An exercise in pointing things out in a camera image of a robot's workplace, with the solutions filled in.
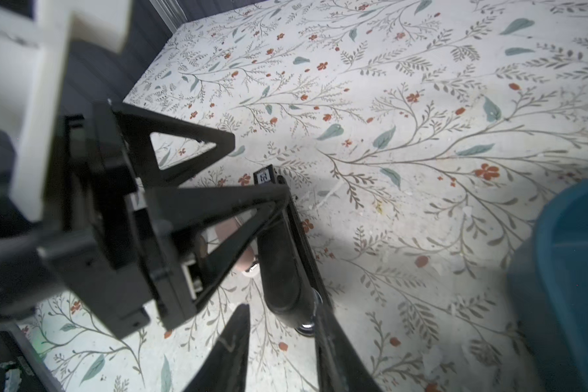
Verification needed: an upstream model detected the black stapler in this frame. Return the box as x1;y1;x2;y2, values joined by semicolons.
252;164;334;338

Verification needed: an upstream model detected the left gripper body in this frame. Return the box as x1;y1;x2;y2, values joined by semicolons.
0;104;199;338

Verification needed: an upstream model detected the teal plastic tray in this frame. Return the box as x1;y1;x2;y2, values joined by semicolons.
507;180;588;391

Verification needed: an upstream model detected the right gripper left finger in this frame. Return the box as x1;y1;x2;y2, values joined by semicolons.
185;304;250;392

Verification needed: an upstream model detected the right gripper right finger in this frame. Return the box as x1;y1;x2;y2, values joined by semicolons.
315;304;380;392

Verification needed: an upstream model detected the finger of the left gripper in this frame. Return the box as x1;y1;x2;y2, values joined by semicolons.
144;185;290;314
112;104;235;188

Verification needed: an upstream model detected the pink mini stapler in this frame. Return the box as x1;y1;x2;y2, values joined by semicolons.
215;217;260;278

